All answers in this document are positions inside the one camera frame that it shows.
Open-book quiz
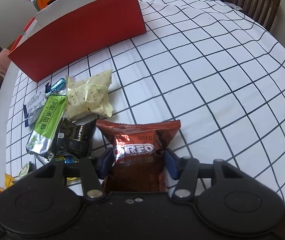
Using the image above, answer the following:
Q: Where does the black snack packet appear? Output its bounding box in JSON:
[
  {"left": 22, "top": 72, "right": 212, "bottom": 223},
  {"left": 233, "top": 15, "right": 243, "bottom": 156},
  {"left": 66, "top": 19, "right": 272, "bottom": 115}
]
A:
[{"left": 52, "top": 118, "right": 97, "bottom": 160}]

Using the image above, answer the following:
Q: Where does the red Oreo snack bag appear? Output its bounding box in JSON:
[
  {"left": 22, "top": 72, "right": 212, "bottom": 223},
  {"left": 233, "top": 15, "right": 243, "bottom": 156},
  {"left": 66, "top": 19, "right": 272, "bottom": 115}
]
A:
[{"left": 97, "top": 120, "right": 181, "bottom": 193}]

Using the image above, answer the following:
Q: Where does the green silver snack packet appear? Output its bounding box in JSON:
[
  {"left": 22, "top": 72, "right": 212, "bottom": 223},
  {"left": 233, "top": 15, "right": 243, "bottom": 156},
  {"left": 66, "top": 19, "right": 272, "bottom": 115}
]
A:
[{"left": 26, "top": 95, "right": 66, "bottom": 163}]

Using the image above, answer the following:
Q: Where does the green white jelly cup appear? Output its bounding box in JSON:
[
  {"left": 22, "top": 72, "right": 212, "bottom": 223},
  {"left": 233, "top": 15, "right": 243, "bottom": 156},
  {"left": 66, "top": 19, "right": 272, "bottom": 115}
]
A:
[{"left": 18, "top": 162, "right": 36, "bottom": 178}]

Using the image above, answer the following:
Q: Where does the pale yellow snack packet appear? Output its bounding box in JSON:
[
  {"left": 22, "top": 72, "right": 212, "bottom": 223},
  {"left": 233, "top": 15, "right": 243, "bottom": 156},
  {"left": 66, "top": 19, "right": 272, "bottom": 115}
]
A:
[{"left": 66, "top": 69, "right": 113, "bottom": 121}]

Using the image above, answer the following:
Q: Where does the white blue biscuit packet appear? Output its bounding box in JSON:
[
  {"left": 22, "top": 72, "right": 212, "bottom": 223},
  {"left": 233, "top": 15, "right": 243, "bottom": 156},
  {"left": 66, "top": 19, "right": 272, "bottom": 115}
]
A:
[{"left": 23, "top": 82, "right": 50, "bottom": 127}]

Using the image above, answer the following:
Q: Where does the blue foil candy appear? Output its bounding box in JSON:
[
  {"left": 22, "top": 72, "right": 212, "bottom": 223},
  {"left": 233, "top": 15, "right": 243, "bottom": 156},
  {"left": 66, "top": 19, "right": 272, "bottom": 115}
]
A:
[{"left": 45, "top": 78, "right": 67, "bottom": 98}]

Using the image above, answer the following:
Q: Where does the yellow minion jelly cup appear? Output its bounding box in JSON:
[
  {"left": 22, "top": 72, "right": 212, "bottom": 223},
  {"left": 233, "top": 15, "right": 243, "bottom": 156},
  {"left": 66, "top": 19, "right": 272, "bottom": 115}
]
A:
[{"left": 52, "top": 155, "right": 79, "bottom": 181}]

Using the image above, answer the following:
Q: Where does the white grid tablecloth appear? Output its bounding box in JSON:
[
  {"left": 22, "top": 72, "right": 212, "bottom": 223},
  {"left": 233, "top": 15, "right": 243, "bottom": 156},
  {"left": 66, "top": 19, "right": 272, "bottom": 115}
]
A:
[{"left": 5, "top": 0, "right": 285, "bottom": 202}]

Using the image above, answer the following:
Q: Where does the pink towel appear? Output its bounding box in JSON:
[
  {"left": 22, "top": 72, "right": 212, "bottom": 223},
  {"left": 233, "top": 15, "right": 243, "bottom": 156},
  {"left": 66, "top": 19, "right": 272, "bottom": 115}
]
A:
[{"left": 0, "top": 48, "right": 11, "bottom": 78}]

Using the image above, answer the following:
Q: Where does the red cardboard box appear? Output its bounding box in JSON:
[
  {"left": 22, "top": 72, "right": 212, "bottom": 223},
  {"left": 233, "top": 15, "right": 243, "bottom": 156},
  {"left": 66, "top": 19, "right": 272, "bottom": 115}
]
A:
[{"left": 9, "top": 0, "right": 146, "bottom": 82}]

